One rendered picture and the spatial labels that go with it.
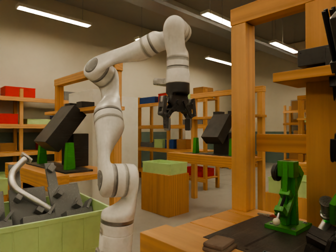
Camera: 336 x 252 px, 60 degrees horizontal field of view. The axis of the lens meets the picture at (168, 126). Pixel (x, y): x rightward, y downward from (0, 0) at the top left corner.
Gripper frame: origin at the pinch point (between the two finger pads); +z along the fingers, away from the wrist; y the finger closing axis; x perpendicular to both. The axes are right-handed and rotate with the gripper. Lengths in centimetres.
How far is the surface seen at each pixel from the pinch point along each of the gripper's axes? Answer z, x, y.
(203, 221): 42, 21, 38
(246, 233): 40, -3, 33
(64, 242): 44, 45, -17
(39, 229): 37, 46, -26
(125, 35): -293, 667, 446
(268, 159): 115, 515, 1033
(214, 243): 37.0, -5.5, 10.8
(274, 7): -57, 1, 65
